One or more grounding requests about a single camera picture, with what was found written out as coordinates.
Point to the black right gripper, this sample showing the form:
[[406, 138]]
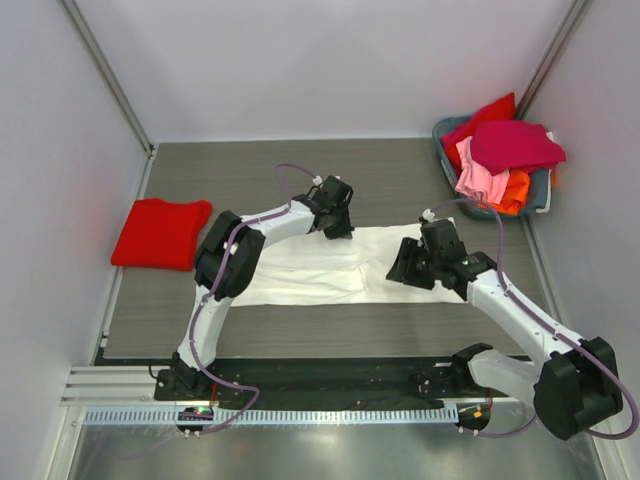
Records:
[[417, 263]]

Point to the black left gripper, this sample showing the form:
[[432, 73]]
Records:
[[344, 230]]

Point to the white printed t shirt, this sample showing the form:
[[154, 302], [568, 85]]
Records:
[[310, 270]]

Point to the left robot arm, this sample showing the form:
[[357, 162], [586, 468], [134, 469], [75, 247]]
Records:
[[225, 264]]

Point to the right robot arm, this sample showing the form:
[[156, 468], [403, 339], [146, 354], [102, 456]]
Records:
[[571, 383]]

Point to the pink t shirt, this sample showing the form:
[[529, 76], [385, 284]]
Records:
[[475, 181]]

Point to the orange t shirt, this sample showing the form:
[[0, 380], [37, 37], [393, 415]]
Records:
[[508, 191]]

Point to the grey t shirt in basket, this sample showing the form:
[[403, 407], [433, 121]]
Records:
[[539, 193]]

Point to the magenta t shirt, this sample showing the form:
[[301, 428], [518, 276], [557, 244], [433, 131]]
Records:
[[513, 144]]

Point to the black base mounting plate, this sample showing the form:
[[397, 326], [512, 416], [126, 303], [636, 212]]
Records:
[[349, 384]]

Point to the red t shirt in basket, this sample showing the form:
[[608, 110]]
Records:
[[502, 109]]

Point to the folded red t shirt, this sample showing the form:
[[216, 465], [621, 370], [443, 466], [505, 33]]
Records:
[[159, 234]]

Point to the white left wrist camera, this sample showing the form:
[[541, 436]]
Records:
[[325, 177]]

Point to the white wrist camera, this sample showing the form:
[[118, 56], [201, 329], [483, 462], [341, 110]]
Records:
[[427, 217], [325, 177]]

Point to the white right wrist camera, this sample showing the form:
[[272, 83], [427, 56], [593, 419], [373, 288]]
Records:
[[427, 217]]

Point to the slotted white cable duct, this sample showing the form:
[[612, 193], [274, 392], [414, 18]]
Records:
[[199, 415]]

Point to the right aluminium corner post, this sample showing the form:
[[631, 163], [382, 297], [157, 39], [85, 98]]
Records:
[[568, 26]]

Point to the aluminium corner post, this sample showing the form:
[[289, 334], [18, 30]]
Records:
[[568, 26], [105, 71]]

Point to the left aluminium corner post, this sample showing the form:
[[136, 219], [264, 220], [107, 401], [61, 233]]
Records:
[[105, 71]]

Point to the aluminium frame rail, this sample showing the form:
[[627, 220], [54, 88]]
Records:
[[104, 385]]

